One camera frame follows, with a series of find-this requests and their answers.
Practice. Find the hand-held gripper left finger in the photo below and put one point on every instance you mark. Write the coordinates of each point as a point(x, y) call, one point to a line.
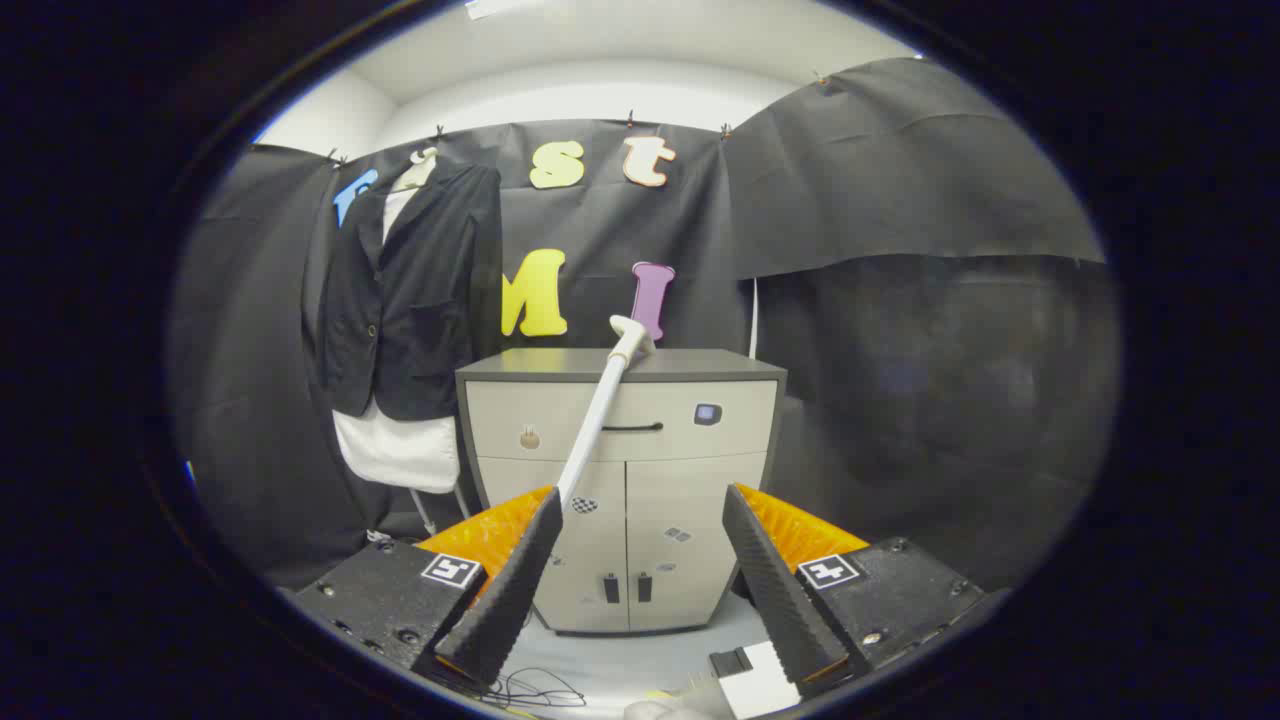
point(510, 590)

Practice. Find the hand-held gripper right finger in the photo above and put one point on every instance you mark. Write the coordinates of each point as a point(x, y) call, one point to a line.
point(775, 590)

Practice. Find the white garment steamer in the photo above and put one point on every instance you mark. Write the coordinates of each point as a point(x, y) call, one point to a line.
point(600, 410)

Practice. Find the black suit jacket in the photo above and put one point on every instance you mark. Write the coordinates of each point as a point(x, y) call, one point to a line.
point(420, 300)

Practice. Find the white and black box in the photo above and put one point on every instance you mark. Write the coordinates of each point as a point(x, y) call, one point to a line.
point(755, 685)

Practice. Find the white mannequin stand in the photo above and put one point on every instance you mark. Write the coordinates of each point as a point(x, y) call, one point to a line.
point(423, 512)

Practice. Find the white dress form mannequin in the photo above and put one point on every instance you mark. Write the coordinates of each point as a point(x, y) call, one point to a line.
point(395, 455)

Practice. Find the grey cabinet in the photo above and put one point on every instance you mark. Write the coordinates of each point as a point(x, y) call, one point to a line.
point(680, 420)

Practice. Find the black backdrop cloth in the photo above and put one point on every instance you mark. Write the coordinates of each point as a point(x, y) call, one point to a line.
point(900, 350)

